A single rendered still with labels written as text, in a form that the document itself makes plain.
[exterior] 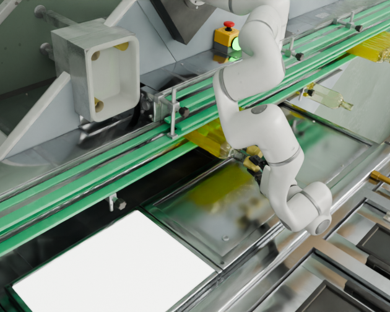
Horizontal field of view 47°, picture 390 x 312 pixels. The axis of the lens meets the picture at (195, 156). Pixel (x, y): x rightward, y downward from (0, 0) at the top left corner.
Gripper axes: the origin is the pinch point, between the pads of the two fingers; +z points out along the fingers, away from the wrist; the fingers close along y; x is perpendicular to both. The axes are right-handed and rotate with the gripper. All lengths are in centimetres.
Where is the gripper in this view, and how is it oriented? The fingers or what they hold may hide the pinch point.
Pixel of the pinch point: (255, 166)
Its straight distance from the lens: 136.8
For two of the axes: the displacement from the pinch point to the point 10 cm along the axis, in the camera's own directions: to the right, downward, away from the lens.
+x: -8.5, 2.6, -4.6
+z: -5.2, -5.3, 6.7
